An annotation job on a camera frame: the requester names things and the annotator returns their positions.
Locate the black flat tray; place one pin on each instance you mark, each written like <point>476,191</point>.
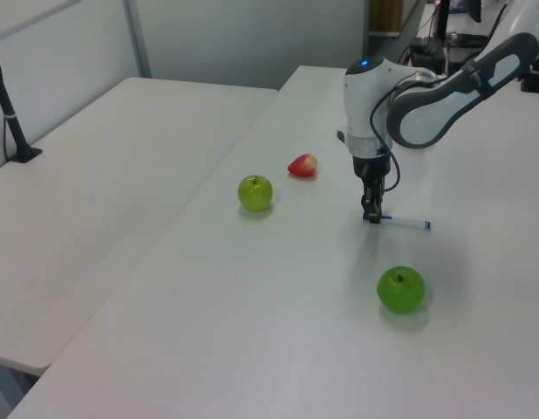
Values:
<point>468,40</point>

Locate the red toy strawberry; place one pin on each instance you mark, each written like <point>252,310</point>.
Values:
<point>303,166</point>

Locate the white side table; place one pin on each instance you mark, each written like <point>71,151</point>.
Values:
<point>99,196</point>

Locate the black equipment box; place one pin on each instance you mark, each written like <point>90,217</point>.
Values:
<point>426,50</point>

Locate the white franka robot arm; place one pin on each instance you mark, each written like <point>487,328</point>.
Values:
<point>426,105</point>

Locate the black camera stand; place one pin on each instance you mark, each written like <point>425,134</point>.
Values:
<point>535,80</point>
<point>10,115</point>

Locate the white marker with blue cap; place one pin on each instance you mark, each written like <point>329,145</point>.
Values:
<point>409,224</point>

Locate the dark green toy apple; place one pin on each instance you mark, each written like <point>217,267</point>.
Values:
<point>400,290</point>

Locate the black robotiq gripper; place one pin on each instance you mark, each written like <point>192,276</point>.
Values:
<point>370,166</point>

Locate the grey partition post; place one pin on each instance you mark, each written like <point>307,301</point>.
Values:
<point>137,39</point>

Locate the black monitor stand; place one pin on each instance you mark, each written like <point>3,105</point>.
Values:
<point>474,11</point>

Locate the tan cardboard board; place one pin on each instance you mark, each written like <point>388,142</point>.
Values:
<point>385,17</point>

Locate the yellow-green toy apple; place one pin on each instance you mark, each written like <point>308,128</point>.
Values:
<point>255,194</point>

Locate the black vertical pole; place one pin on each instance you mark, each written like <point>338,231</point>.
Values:
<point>444,19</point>

